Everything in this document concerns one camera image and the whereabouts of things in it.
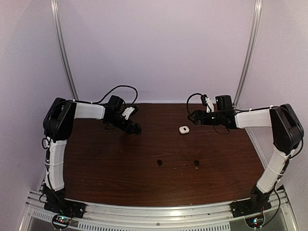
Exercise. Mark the left circuit board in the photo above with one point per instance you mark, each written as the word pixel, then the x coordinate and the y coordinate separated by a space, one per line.
pixel 60 222

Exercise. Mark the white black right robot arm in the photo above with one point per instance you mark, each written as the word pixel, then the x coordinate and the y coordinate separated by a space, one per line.
pixel 275 131

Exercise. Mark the circuit board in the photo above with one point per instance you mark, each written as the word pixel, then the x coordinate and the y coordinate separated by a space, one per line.
pixel 60 222
pixel 255 222

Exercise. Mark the white earbud charging case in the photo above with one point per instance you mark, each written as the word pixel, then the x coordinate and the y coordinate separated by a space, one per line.
pixel 184 130

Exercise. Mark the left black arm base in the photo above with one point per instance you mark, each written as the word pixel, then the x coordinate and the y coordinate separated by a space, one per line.
pixel 57 203

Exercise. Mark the right aluminium frame post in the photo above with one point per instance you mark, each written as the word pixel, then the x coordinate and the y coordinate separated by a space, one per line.
pixel 257 12

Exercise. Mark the aluminium front rail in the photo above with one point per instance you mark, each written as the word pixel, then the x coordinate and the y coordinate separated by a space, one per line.
pixel 101 217

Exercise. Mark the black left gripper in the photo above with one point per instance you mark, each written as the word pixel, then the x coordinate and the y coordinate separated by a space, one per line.
pixel 130 127

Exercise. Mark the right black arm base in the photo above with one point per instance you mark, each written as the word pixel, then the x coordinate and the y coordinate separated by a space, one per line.
pixel 257 202

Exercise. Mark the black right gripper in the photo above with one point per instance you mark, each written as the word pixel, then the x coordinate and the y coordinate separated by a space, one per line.
pixel 198 117

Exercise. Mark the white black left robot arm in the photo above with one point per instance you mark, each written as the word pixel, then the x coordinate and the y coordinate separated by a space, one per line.
pixel 58 126

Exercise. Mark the left aluminium frame post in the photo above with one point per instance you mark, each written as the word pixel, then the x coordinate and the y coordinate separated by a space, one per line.
pixel 62 49

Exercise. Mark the aluminium frame post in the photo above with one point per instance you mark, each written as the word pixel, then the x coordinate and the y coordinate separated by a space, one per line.
pixel 62 49
pixel 257 12

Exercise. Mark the right circuit board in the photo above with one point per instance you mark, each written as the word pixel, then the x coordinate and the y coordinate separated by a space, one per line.
pixel 255 222

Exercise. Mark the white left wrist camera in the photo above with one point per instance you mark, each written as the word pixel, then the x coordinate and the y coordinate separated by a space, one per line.
pixel 129 111

